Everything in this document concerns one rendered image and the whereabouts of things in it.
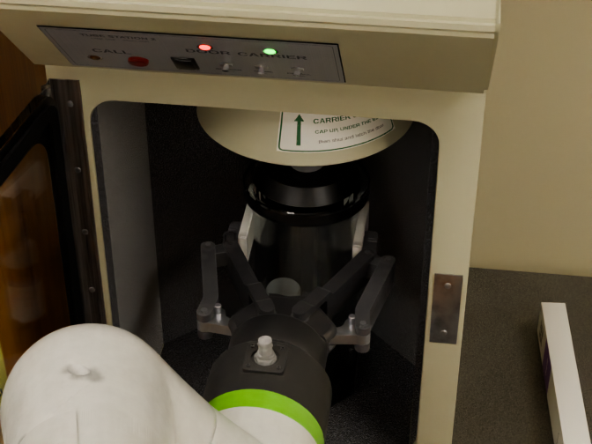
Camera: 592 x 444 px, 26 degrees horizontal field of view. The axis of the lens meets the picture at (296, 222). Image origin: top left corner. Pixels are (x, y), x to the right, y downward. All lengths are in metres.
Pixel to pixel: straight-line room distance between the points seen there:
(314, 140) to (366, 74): 0.13
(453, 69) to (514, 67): 0.56
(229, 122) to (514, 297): 0.57
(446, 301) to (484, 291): 0.45
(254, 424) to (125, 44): 0.26
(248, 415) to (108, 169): 0.25
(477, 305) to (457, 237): 0.47
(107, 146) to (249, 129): 0.11
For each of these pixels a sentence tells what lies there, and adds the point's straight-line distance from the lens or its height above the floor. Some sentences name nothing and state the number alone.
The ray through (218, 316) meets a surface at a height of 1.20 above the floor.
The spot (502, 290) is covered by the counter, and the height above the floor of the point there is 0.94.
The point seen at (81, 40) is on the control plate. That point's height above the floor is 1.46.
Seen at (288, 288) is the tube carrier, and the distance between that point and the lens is 1.10.
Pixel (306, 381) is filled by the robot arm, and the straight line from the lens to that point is 0.90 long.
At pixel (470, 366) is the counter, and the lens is 1.37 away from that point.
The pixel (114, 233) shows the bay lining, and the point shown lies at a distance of 1.04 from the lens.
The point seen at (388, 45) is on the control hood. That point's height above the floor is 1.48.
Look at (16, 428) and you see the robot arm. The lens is 0.74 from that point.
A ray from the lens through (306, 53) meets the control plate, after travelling 0.82.
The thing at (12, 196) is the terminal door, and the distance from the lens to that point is 0.90.
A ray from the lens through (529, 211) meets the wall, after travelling 1.49.
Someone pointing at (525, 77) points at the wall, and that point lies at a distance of 1.40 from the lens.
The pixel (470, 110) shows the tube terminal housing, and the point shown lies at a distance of 0.92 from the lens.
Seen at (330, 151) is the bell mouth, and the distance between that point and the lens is 0.97.
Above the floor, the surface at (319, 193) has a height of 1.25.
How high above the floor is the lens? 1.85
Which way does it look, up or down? 36 degrees down
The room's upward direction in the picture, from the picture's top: straight up
